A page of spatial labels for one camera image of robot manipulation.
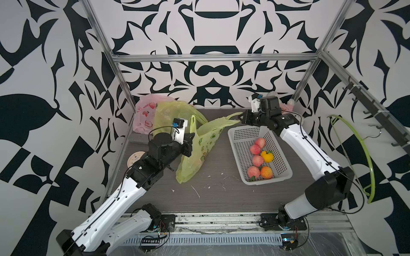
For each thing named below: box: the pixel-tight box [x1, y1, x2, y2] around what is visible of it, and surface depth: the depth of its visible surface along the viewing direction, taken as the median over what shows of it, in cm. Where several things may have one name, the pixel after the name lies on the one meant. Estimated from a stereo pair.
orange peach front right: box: [260, 165, 273, 180], surface depth 87 cm
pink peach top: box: [254, 137, 266, 149], surface depth 98 cm
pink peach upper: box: [249, 144, 261, 156], surface depth 96 cm
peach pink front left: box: [247, 165, 260, 179], surface depth 86 cm
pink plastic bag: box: [132, 93, 176, 135], surface depth 111 cm
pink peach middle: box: [252, 154, 264, 167], surface depth 91 cm
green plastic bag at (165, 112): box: [152, 100, 209, 135], surface depth 115 cm
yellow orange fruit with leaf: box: [260, 150, 274, 163], surface depth 93 cm
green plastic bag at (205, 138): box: [175, 112, 244, 184], surface depth 83 cm
